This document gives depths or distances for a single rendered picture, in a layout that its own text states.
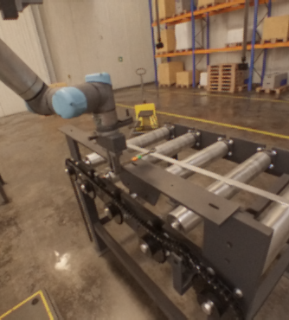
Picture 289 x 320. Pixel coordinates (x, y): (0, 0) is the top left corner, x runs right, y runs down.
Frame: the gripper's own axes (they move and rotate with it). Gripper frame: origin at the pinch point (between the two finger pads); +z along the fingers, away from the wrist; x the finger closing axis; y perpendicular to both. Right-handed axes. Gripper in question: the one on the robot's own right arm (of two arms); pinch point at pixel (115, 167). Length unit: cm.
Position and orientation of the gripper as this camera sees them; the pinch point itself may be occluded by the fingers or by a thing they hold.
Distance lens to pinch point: 73.6
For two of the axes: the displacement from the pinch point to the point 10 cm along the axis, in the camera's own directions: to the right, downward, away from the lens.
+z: 1.1, 8.9, 4.5
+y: -7.8, 3.5, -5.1
